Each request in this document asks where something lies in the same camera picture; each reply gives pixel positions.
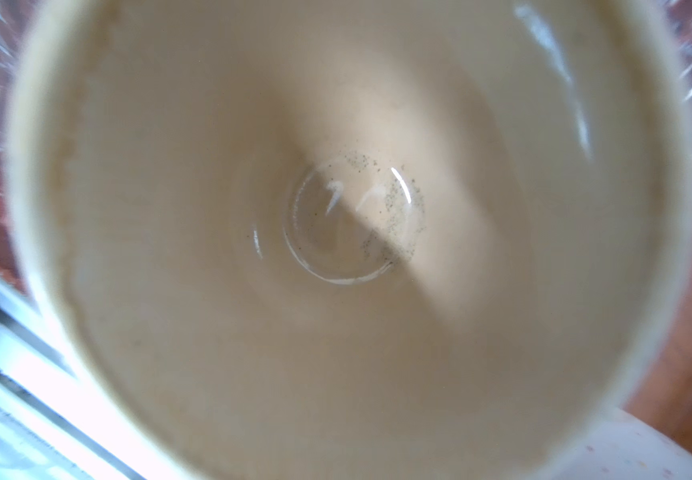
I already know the white speckled mug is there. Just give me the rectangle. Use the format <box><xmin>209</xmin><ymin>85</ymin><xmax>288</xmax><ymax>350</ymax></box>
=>
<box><xmin>536</xmin><ymin>409</ymin><xmax>692</xmax><ymax>480</ymax></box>

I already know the aluminium front rail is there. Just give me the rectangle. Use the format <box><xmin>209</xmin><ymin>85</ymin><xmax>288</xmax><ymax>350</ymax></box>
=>
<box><xmin>0</xmin><ymin>277</ymin><xmax>189</xmax><ymax>479</ymax></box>

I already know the beige glazed mug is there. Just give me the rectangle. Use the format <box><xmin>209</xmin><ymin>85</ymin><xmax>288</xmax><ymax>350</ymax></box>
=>
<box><xmin>6</xmin><ymin>1</ymin><xmax>692</xmax><ymax>479</ymax></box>

